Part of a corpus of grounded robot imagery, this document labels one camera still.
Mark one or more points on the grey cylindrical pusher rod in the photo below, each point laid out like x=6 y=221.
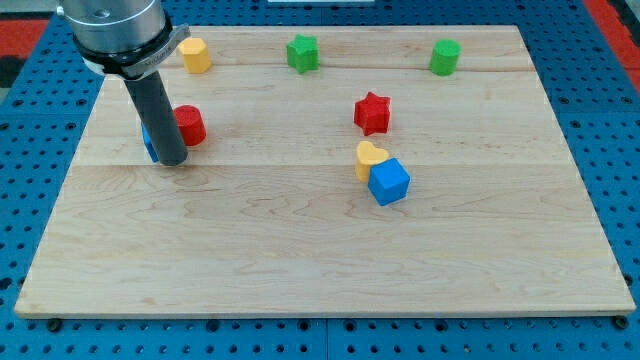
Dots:
x=156 y=114

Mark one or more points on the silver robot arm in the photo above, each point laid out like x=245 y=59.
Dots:
x=125 y=38

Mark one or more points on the yellow heart block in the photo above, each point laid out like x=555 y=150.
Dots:
x=368 y=155

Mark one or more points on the green star block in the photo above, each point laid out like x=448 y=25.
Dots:
x=303 y=53

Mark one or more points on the wooden board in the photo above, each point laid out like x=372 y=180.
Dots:
x=267 y=219

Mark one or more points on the blue block behind rod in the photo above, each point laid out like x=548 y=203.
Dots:
x=148 y=145

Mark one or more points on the yellow hexagon block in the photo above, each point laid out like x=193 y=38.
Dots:
x=195 y=55

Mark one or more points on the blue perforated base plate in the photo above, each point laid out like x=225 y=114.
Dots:
x=589 y=88

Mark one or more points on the blue cube block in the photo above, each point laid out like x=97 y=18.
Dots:
x=388 y=181

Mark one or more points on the red star block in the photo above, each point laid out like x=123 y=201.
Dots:
x=372 y=114

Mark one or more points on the red cylinder block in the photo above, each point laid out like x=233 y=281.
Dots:
x=191 y=124

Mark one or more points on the green cylinder block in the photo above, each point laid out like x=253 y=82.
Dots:
x=444 y=58

